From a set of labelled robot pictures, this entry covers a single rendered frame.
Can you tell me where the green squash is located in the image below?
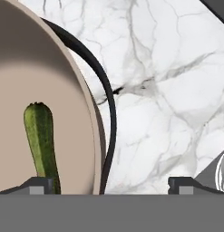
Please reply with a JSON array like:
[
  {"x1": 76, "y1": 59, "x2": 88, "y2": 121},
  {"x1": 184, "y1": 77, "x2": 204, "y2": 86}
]
[{"x1": 23, "y1": 101, "x2": 62, "y2": 195}]

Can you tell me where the beige pot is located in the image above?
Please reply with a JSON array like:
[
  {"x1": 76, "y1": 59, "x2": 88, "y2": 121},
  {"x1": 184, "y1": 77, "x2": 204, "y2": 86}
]
[{"x1": 0, "y1": 0, "x2": 107, "y2": 195}]

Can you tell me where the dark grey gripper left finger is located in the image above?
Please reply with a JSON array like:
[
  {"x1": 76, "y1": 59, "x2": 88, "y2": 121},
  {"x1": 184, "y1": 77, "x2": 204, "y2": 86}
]
[{"x1": 0, "y1": 176, "x2": 54, "y2": 195}]

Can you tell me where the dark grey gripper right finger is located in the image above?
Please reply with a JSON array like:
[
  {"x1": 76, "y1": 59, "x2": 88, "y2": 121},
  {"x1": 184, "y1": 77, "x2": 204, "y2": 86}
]
[{"x1": 168, "y1": 176, "x2": 224, "y2": 195}]

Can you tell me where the black pot handle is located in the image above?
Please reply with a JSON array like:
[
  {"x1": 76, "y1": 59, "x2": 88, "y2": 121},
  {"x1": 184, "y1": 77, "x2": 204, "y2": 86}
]
[{"x1": 41, "y1": 17, "x2": 118, "y2": 195}]

